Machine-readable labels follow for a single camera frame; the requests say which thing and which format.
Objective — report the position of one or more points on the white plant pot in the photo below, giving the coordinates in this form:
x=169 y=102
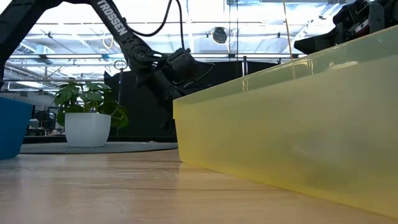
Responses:
x=87 y=129

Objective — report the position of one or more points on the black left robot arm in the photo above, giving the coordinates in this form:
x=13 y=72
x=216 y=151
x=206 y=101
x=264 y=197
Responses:
x=115 y=28

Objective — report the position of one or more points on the round grey mat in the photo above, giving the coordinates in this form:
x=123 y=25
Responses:
x=124 y=147

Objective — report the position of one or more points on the round black ceiling fixture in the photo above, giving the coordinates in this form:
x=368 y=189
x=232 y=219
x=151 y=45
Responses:
x=219 y=35

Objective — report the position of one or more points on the green leafy plant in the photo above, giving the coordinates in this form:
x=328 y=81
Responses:
x=93 y=96

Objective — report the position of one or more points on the black backdrop panel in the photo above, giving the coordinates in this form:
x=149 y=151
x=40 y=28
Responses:
x=140 y=115

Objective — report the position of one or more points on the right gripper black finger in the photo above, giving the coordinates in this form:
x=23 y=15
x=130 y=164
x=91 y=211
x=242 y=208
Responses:
x=317 y=42

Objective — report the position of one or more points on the yellow translucent plastic bin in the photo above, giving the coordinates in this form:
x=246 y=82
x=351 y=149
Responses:
x=280 y=124

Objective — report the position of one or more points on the blue plastic bin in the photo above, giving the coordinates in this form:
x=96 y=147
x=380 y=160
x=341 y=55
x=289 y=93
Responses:
x=14 y=127

